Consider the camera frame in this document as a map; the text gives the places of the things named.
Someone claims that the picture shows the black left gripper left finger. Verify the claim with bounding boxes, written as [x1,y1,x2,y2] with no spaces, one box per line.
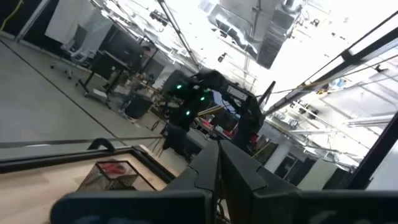
[51,139,220,224]

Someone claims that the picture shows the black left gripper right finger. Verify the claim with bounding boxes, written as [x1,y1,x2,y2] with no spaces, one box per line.
[220,140,398,224]

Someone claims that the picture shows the black mesh desk organizer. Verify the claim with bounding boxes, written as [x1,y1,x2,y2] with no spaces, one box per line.
[77,160,139,191]

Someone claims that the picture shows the white office chair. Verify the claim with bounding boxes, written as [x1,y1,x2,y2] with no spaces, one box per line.
[50,12,113,80]

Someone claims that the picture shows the black bin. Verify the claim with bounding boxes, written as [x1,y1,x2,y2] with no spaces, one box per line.
[124,92,154,119]

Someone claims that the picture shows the black rolling desk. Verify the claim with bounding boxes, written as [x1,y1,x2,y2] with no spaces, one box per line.
[77,49,133,100]

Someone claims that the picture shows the red-handled scissors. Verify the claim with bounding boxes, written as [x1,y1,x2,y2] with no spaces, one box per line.
[99,162,127,175]

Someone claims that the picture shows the black cable loop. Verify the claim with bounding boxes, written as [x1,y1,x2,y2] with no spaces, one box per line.
[87,138,116,153]

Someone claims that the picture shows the silver ventilation duct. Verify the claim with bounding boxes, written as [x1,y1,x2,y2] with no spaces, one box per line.
[208,0,304,70]

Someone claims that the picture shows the black overhead frame beam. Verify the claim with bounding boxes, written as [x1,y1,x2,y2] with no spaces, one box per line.
[264,11,398,116]

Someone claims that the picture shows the black aluminium table frame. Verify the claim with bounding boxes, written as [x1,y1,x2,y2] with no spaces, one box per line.
[0,145,175,184]

